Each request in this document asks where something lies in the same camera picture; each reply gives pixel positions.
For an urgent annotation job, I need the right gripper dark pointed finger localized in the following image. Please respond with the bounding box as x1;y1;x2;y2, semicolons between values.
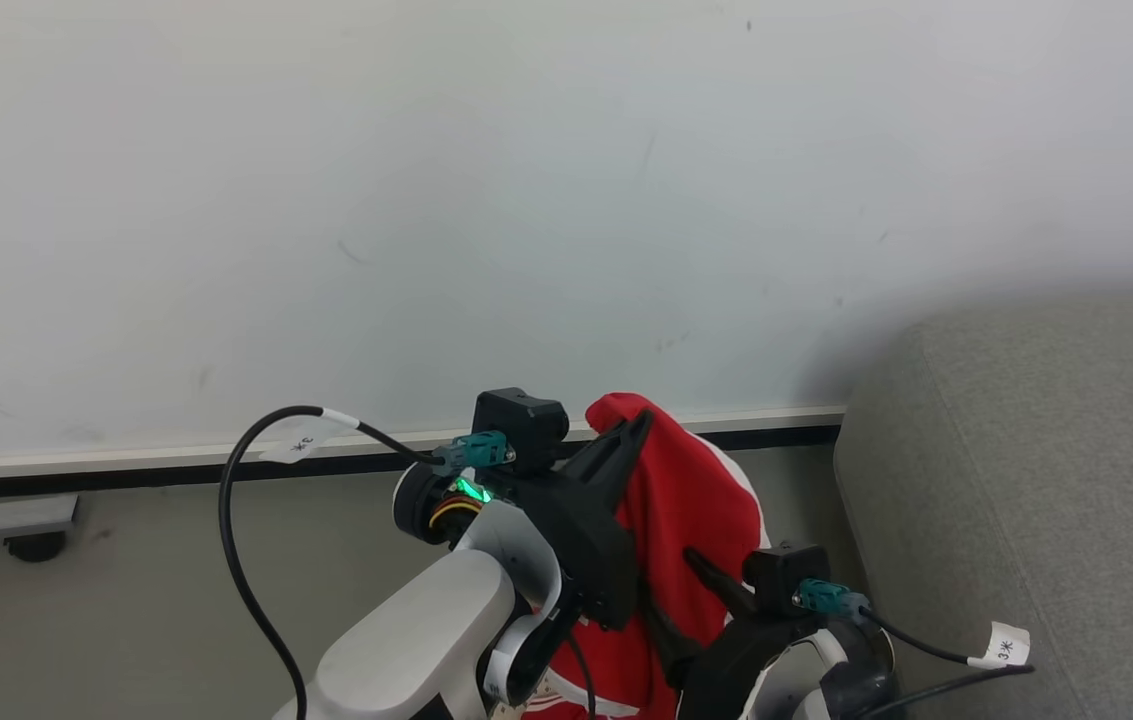
637;585;703;691
682;547;760;617

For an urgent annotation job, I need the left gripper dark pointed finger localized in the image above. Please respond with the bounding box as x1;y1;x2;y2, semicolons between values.
564;409;655;517

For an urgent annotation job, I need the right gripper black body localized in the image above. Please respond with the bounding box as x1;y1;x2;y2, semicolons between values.
676;612;827;720

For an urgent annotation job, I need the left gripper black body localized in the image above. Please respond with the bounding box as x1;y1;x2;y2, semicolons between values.
498;468;640;632

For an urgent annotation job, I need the red white striped garment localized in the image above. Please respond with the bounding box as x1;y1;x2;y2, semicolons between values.
522;392;772;720

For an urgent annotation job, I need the grey fabric sofa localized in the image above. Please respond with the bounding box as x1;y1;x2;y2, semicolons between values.
833;296;1133;720

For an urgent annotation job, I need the white black baseboard strip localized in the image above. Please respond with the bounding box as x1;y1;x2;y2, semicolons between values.
0;405;847;501

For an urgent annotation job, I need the black caster wheel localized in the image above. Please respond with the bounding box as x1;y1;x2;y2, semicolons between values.
4;532;68;563

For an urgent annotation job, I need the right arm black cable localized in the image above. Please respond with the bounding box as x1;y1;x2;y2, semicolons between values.
791;579;1036;720

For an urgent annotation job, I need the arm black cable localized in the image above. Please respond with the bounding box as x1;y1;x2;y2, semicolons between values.
791;579;1036;720
218;405;513;720

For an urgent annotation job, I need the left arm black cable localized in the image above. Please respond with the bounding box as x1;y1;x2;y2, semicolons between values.
218;405;513;720

